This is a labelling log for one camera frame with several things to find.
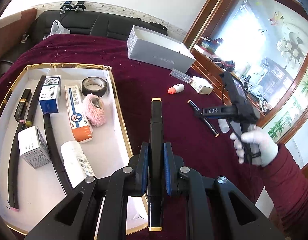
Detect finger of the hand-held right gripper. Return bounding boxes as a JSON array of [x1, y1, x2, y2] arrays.
[[193, 106, 238, 118]]

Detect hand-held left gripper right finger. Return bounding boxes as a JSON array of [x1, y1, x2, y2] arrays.
[[163, 142, 286, 240]]

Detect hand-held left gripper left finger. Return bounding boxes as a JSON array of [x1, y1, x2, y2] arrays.
[[24, 142, 151, 240]]

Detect black marker tan caps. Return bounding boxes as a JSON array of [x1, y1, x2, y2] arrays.
[[187, 100, 219, 138], [147, 97, 164, 232]]

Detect gold-edged white cardboard box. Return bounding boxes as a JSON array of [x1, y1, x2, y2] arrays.
[[0, 64, 148, 235]]

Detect long white ointment box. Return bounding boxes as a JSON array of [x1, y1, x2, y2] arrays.
[[64, 84, 93, 143]]

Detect black marker olive cap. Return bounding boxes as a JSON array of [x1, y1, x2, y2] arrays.
[[24, 75, 46, 127]]

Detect person's right forearm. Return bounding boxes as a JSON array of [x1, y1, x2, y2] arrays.
[[259, 144, 308, 240]]

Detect person's right hand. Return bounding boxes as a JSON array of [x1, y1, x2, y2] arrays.
[[230, 126, 279, 167]]

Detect small translucent white bottle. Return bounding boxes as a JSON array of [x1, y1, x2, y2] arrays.
[[217, 119, 231, 133]]

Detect small white carton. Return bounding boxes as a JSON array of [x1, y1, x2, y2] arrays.
[[190, 76, 214, 95]]

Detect red-capped white bottle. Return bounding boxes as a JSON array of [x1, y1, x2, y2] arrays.
[[168, 83, 185, 94]]

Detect maroon velvet cloth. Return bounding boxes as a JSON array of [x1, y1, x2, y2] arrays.
[[0, 34, 277, 240]]

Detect small clear barcode packet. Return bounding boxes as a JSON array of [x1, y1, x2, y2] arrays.
[[170, 69, 192, 83]]

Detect white plastic bottle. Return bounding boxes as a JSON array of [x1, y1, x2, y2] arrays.
[[60, 141, 96, 189]]

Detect pink fluffy hair roller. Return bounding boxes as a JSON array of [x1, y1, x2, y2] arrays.
[[83, 94, 106, 127]]

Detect grey shoe box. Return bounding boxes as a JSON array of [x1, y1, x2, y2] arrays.
[[127, 25, 196, 73]]

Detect black tape roll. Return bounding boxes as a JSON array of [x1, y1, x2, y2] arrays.
[[81, 76, 108, 97]]

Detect wooden framed glass cabinet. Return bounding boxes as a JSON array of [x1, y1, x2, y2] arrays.
[[183, 0, 308, 175]]

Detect long black strip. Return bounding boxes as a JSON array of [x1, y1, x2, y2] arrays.
[[43, 112, 76, 195], [6, 124, 27, 210]]

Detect blue white medicine box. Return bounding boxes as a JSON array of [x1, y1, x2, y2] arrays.
[[38, 75, 62, 113]]

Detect white grey small box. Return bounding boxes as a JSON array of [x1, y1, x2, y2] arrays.
[[18, 125, 50, 169]]

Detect black gold rectangular tube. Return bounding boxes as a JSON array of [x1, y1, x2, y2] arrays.
[[14, 89, 32, 122]]

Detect black leather sofa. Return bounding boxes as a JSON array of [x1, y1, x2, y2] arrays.
[[31, 10, 168, 43]]

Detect white plastic bag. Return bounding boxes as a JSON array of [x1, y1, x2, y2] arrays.
[[43, 20, 71, 40]]

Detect black device on stand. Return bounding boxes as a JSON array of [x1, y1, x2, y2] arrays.
[[73, 1, 86, 13], [59, 1, 72, 14]]

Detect maroon upholstered armchair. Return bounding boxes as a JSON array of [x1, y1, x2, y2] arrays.
[[0, 8, 38, 80]]

